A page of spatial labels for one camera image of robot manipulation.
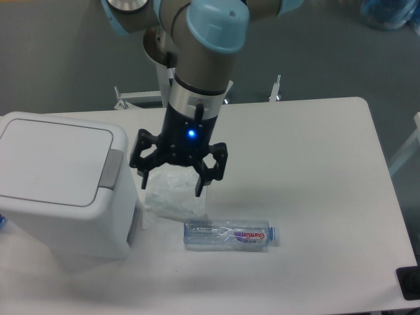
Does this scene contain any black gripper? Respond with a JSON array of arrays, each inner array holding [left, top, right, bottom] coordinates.
[[129, 104, 229, 198]]

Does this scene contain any white push-lid trash can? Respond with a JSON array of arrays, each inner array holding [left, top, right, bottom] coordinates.
[[1, 112, 140, 259]]

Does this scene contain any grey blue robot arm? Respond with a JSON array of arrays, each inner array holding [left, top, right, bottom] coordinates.
[[102, 1, 301, 196]]

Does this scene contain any crumpled clear plastic bag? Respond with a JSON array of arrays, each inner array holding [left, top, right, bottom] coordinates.
[[141, 168, 208, 230]]

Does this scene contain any clear plastic water bottle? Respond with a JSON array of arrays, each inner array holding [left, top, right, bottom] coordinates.
[[183, 219, 278, 249]]

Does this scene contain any blue plastic bag background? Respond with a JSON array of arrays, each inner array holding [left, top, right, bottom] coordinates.
[[360, 0, 419, 31]]

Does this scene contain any black device at table edge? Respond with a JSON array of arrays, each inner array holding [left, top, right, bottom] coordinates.
[[396, 266, 419, 301]]

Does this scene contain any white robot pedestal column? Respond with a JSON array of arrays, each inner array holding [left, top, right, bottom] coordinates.
[[143, 26, 179, 108]]

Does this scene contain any white pedestal base frame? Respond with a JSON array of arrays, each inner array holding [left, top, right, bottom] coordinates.
[[113, 74, 282, 110]]

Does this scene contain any white frame at right edge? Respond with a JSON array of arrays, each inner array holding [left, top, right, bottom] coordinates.
[[388, 112, 419, 177]]

